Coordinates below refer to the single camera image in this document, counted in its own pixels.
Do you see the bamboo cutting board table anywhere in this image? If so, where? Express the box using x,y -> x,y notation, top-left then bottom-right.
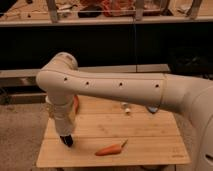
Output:
37,96 -> 190,168

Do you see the blue ceramic cup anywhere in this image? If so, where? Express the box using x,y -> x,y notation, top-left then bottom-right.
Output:
146,106 -> 159,114

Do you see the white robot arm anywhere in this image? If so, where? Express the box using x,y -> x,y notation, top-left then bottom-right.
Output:
36,52 -> 213,171

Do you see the orange carrot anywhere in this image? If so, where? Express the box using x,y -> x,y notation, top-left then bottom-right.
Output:
95,140 -> 127,156

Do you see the wooden shelf with clutter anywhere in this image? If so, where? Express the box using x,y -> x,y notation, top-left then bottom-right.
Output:
0,0 -> 213,27

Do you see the thin vertical cable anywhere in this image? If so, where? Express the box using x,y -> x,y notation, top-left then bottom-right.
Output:
133,16 -> 139,74

